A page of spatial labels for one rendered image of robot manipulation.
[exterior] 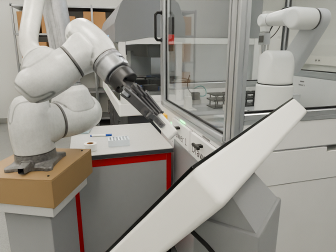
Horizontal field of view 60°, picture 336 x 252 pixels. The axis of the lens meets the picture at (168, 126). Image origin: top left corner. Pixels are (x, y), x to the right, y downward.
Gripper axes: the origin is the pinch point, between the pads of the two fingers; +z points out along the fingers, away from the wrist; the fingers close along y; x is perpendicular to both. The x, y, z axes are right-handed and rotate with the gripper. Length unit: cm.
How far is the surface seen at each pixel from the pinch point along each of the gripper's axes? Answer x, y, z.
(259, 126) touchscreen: -20.1, -24.2, 17.1
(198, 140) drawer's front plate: 11, 53, 2
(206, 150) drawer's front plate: 9.7, 46.4, 8.7
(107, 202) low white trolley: 80, 67, -10
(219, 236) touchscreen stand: -1.8, -23.0, 26.1
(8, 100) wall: 297, 307, -320
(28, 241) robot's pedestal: 79, 11, -11
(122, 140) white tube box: 52, 75, -31
